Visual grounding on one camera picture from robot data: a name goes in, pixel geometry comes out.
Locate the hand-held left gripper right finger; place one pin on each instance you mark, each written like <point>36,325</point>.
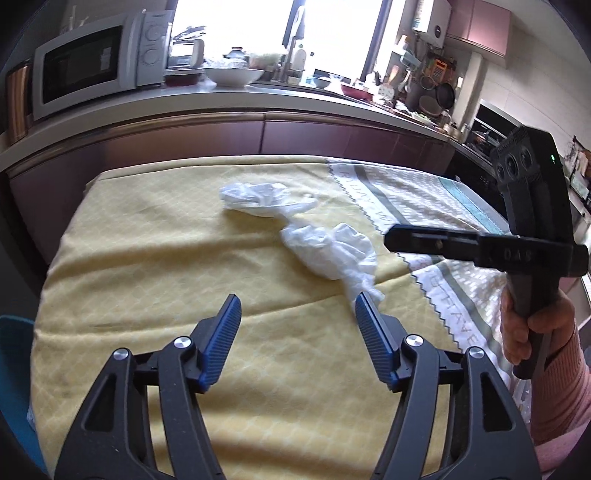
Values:
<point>374,341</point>

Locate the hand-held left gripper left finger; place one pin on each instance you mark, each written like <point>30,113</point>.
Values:
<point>221,341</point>

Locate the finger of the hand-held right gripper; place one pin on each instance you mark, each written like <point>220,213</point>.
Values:
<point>429,242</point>

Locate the white plastic bag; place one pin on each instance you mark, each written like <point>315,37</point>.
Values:
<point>332,249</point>
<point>258,196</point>

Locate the blue plastic bin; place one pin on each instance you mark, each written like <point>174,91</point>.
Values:
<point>16,378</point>

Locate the person's right hand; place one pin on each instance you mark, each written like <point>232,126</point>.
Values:
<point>510,332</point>

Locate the white and grey patterned cloth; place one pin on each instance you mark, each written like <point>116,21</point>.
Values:
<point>415,198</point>

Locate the yellow checked tablecloth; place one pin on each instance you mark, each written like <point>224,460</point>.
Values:
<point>161,258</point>

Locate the black frying pan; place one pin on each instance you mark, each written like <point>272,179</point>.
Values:
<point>445,96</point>

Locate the white slotted spatula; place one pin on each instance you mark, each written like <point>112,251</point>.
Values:
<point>387,87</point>

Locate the red pan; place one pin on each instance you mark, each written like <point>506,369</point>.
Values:
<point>358,90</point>

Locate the blue and white bowl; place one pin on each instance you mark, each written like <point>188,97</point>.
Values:
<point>325,79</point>

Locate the kitchen counter with purple cabinets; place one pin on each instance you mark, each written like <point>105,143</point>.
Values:
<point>184,138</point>

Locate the white water heater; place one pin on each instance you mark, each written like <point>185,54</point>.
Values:
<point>431,23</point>

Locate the white soap bottle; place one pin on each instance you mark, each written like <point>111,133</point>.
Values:
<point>301,60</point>

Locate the person's pink clothing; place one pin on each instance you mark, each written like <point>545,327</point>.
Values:
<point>565,457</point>

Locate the white ceramic bowl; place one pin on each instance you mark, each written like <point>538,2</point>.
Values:
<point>233,77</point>

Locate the glass kettle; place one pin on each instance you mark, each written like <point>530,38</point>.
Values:
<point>187,50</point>

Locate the white microwave oven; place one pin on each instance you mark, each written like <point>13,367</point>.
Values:
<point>78,64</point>

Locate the copper travel tumbler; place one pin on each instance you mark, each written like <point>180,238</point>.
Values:
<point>18,101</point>

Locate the pink wall cabinet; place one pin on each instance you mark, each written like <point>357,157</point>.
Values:
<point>480,23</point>

